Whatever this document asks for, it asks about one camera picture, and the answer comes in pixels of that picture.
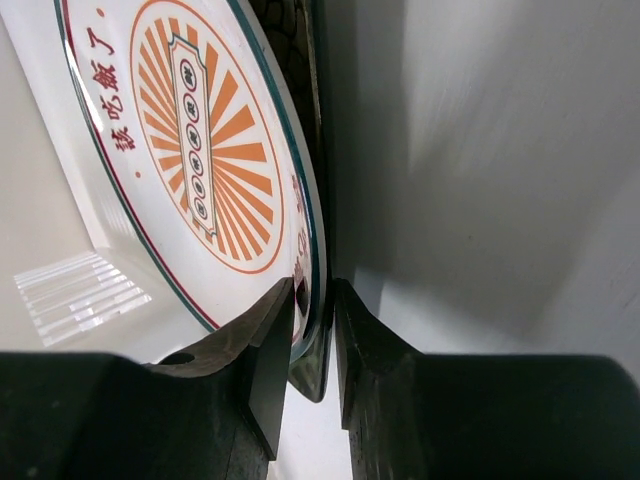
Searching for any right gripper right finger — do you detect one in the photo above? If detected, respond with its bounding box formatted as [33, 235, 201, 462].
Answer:
[334, 279, 639, 479]

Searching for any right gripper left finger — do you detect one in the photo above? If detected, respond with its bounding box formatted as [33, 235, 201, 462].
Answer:
[1, 278, 295, 479]

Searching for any white round sunburst plate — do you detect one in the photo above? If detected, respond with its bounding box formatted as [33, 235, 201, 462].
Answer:
[0, 0, 329, 364]

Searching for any black square floral plate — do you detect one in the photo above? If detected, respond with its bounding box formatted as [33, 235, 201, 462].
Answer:
[250, 1, 333, 403]

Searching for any white plastic dish rack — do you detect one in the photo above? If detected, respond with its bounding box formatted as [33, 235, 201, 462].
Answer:
[14, 251, 152, 348]

